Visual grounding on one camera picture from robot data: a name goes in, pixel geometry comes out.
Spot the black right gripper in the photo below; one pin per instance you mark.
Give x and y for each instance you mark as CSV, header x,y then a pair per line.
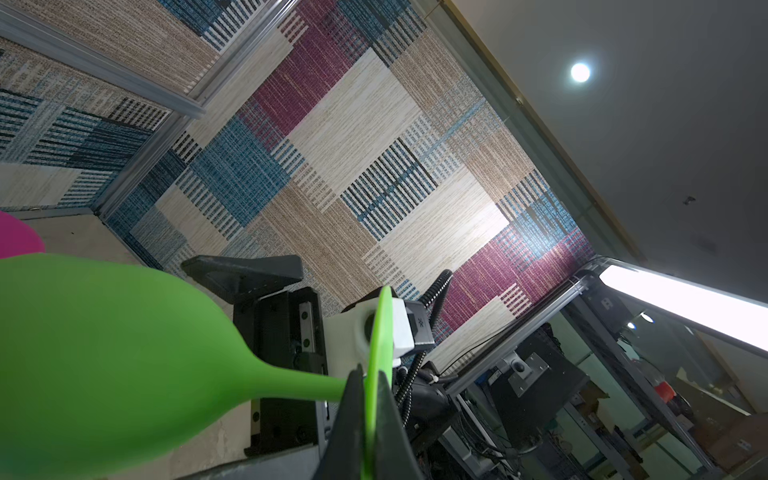
x,y
283,329

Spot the green wine glass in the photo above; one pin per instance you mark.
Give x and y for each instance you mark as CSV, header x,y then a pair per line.
x,y
106,365

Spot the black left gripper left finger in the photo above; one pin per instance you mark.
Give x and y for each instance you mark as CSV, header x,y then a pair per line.
x,y
344,453

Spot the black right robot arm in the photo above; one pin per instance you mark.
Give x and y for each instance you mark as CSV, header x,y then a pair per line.
x,y
424,407

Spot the pink wine glass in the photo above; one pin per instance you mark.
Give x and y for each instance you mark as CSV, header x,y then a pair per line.
x,y
17,238

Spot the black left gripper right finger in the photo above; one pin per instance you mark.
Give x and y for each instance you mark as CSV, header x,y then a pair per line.
x,y
393,455

